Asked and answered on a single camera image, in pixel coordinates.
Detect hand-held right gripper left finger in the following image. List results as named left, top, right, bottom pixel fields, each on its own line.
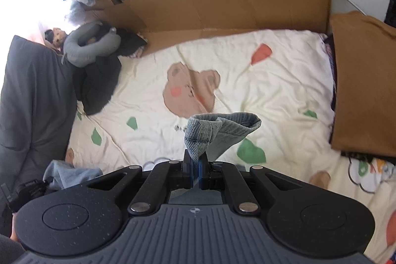
left=88, top=149, right=197, bottom=216

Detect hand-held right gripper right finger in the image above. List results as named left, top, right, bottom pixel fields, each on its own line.
left=198, top=153, right=302, bottom=215

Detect light blue denim pants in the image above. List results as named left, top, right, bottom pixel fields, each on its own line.
left=43, top=112, right=262, bottom=206

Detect dark grey garment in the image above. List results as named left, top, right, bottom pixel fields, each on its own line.
left=0, top=35, right=78, bottom=187

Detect cream bear print blanket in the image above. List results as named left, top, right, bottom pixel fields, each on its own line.
left=65, top=29, right=396, bottom=264

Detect black garment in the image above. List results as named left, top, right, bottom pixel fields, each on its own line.
left=73, top=27, right=147, bottom=116

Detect floral printed cloth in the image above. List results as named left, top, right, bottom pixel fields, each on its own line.
left=128, top=46, right=147, bottom=59

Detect light grey-green garment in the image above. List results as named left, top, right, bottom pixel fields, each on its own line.
left=62, top=22, right=121, bottom=68

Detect brown teddy bear toy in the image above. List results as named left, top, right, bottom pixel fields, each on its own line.
left=44, top=28, right=67, bottom=49

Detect dark patterned folded garment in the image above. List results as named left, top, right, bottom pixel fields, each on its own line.
left=323, top=33, right=376, bottom=164

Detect flattened cardboard box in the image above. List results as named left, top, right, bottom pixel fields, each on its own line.
left=83, top=0, right=331, bottom=57

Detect brown folded cloth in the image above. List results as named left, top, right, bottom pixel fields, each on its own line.
left=329, top=11, right=396, bottom=158

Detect clear plastic wrap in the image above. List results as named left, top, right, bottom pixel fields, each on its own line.
left=63, top=0, right=93, bottom=25

